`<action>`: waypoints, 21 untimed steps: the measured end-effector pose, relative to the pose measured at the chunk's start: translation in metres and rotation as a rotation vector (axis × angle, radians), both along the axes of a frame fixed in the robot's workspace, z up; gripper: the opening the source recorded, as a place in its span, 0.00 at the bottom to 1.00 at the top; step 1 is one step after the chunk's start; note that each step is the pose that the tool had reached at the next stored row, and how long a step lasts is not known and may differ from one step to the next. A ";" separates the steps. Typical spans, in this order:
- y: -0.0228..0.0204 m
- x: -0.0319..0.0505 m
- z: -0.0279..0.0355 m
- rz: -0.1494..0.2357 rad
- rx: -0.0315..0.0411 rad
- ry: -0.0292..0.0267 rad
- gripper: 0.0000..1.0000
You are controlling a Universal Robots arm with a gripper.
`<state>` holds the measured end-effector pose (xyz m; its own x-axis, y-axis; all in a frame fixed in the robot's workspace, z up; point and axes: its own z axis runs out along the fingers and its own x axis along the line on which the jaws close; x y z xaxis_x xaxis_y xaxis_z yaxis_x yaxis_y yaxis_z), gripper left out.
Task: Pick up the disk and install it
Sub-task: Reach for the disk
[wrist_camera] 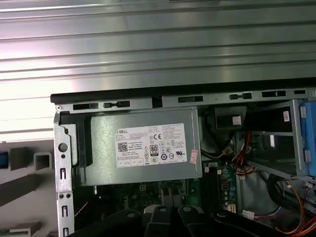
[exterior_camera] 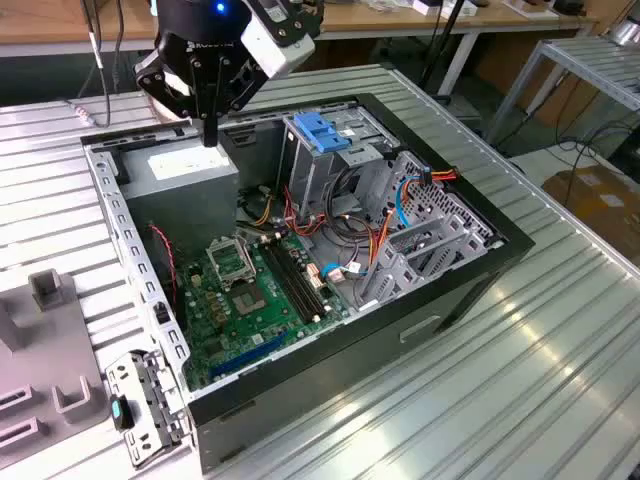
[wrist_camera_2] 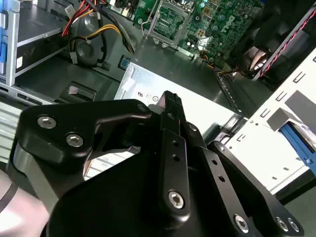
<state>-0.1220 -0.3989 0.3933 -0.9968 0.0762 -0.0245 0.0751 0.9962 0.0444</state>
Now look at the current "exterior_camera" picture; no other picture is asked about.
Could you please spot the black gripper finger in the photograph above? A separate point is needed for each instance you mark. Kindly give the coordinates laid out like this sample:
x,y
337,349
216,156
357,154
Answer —
x,y
150,75
245,80

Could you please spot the grey metal disk bay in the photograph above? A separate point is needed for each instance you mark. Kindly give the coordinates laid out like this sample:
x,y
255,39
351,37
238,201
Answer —
x,y
450,210

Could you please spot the blue plastic drive latch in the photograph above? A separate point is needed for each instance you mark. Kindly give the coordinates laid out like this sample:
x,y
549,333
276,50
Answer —
x,y
312,130

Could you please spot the grey optical drive cage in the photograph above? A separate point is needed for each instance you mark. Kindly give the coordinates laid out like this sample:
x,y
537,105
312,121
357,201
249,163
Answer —
x,y
305,175

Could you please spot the grey power supply unit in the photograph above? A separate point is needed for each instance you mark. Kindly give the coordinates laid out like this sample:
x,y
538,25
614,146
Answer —
x,y
180,210

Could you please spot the small white box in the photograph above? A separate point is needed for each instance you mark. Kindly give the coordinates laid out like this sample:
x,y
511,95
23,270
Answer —
x,y
430,6

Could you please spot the black RAM slot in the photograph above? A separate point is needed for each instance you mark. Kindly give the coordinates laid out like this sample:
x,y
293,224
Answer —
x,y
285,280
297,275

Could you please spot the black case fan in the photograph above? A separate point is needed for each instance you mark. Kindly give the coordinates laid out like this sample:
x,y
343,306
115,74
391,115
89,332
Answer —
x,y
162,280

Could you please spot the pink board connector block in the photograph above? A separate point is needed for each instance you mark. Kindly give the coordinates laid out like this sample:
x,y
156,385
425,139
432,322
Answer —
x,y
315,280

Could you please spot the CPU socket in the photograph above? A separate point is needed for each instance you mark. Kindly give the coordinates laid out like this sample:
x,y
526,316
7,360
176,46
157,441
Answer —
x,y
248,300

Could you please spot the small black rim clip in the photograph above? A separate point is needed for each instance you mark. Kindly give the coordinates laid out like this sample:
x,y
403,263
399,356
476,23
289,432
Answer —
x,y
161,314

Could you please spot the green motherboard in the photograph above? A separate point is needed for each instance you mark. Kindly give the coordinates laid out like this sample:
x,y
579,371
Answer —
x,y
270,325

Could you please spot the blue expansion slot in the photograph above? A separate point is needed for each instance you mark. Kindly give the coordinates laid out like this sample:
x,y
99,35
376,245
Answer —
x,y
250,356

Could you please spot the grey parts rack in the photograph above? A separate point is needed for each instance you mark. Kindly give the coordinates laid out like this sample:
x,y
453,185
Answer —
x,y
45,350

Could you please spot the black open PC case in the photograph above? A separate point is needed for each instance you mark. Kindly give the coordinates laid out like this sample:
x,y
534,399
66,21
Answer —
x,y
350,370

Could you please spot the small black device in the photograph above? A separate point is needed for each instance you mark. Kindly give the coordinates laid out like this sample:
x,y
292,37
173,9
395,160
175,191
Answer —
x,y
570,6

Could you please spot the black latch with teal tab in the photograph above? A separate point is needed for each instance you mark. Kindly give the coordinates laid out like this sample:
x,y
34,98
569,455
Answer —
x,y
117,411

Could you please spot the grey metal slat table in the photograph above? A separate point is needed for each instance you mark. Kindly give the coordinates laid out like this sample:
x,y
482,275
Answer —
x,y
590,60

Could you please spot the cardboard box with white labels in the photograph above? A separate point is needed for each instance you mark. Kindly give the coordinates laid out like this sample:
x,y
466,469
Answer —
x,y
600,210

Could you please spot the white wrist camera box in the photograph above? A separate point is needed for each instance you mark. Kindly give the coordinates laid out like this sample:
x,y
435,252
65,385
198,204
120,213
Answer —
x,y
280,47

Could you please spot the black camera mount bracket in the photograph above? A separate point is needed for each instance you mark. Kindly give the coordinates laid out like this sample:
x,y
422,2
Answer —
x,y
300,20

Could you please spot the silver hinged slot bracket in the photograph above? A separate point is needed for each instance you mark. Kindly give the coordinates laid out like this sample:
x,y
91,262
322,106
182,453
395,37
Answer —
x,y
150,395

